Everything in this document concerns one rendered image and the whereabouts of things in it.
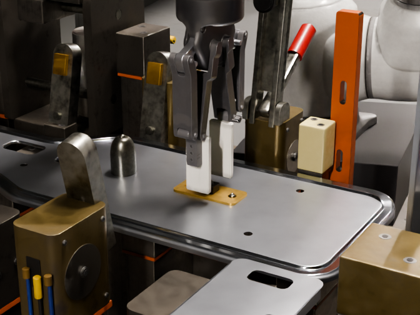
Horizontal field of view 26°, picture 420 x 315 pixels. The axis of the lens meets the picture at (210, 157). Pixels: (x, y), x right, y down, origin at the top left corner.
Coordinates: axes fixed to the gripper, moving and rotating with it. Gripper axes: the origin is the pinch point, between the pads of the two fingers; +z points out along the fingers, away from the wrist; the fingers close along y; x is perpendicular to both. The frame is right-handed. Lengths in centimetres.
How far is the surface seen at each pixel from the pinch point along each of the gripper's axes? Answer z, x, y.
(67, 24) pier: 82, -264, -294
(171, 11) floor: 106, -288, -433
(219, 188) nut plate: 4.0, 0.9, -0.6
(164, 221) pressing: 4.5, -0.5, 9.2
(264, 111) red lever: -1.8, 0.2, -13.1
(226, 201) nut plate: 4.2, 3.2, 1.7
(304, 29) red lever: -9.9, 0.1, -24.6
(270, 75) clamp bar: -6.2, 0.2, -14.6
